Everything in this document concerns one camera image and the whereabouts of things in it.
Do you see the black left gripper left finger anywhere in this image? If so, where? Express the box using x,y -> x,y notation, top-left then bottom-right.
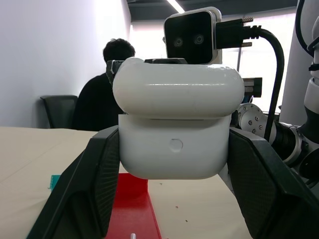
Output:
26,125 -> 121,239

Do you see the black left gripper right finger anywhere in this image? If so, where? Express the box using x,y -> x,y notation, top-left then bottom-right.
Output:
227,127 -> 319,239

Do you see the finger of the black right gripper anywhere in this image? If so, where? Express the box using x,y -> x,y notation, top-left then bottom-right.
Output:
106,59 -> 123,85

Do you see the white earbud charging case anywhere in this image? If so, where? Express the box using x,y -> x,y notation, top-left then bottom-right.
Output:
112,57 -> 245,181

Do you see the teal tape piece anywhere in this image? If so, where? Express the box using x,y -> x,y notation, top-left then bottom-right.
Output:
47,174 -> 61,191

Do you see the person in black clothes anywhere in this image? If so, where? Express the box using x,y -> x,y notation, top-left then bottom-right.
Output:
72,38 -> 137,132

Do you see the red plastic holder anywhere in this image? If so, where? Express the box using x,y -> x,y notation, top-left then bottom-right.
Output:
104,172 -> 163,239

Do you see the dark office chair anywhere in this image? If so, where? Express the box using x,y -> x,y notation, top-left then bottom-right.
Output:
40,94 -> 79,129

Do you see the ceiling light strip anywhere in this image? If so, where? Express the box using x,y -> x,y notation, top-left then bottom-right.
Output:
166,0 -> 185,13

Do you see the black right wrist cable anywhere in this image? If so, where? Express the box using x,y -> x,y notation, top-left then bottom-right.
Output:
215,15 -> 286,140

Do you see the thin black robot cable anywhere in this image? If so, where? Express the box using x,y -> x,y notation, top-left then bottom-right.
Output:
295,0 -> 315,53

